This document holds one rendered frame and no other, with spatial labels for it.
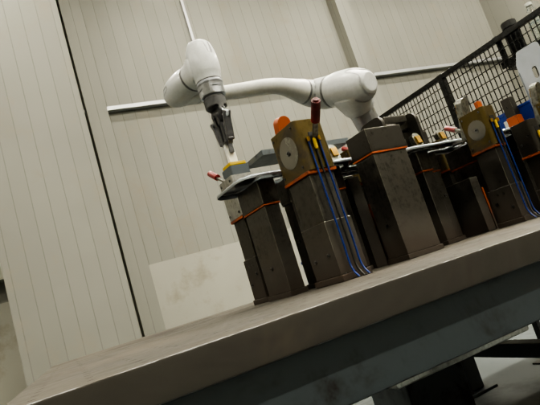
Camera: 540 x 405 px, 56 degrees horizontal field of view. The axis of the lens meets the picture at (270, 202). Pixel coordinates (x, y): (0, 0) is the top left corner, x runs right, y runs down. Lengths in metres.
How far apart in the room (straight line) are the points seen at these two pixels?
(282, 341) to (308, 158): 0.62
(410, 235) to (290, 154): 0.35
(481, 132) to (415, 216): 0.42
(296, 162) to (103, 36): 8.10
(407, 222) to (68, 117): 6.45
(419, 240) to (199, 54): 0.95
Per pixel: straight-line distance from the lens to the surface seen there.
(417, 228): 1.27
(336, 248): 1.07
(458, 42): 12.49
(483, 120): 1.59
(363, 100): 1.98
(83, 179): 7.07
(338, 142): 1.84
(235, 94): 1.96
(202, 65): 1.75
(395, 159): 1.29
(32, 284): 6.80
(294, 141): 1.11
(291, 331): 0.54
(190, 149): 8.42
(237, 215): 1.42
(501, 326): 0.75
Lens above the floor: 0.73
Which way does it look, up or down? 9 degrees up
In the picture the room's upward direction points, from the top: 17 degrees counter-clockwise
